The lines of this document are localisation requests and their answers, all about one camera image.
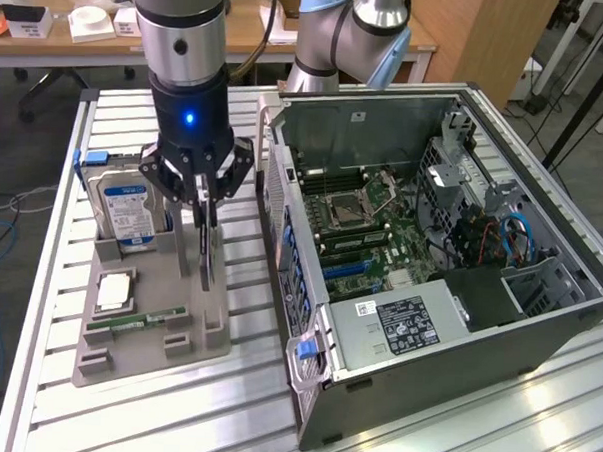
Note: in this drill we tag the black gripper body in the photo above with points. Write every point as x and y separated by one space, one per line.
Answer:
191 116

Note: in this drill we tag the green black graphics card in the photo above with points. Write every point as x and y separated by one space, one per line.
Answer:
209 262

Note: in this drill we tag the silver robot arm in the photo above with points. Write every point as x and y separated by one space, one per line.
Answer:
179 45

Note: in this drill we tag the hard disk blue carrier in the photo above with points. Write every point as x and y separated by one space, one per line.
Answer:
127 213

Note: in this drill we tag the black RAM slot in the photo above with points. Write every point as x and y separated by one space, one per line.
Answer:
335 187
333 181
352 236
356 249
350 230
355 243
330 169
332 175

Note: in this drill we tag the CPU socket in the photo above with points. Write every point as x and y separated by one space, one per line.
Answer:
345 208

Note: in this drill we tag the small white box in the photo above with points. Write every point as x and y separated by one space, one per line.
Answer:
124 23

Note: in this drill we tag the silver CPU chip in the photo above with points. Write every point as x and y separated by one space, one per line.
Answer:
116 293

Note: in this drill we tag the white paper booklet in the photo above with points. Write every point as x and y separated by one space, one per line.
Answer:
285 35

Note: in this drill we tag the green RAM stick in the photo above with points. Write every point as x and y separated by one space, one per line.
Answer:
137 320

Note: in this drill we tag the blue expansion slot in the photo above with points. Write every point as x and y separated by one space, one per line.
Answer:
347 271

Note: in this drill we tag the wooden desk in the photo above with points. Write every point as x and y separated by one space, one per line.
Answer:
59 45

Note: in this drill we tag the metal socket cover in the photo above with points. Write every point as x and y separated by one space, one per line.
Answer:
386 184

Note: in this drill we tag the brown cardboard box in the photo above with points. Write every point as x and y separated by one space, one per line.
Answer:
290 0

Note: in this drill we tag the black office chair base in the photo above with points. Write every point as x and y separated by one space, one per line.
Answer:
27 114

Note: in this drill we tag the grey parts rack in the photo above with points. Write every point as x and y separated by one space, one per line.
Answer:
146 354

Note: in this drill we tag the white box black lid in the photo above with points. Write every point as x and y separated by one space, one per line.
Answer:
27 24

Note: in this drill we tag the blue case latch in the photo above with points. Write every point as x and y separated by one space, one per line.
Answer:
306 349

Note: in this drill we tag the silver chipset heatsink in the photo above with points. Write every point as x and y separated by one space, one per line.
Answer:
403 278

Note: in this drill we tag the metal disk bay cage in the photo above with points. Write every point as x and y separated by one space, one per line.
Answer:
443 192

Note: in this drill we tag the grey power supply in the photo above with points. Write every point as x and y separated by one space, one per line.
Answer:
397 325

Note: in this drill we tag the open black PC case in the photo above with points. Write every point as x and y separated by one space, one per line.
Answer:
425 371

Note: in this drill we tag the wooden cabinet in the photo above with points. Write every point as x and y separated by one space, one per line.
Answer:
489 44

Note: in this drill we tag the white floor box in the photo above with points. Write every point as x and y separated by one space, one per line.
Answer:
523 85

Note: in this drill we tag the grey open disk bay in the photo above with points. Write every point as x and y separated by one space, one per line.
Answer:
544 291

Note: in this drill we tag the black stand pole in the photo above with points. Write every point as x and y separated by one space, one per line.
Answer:
587 103

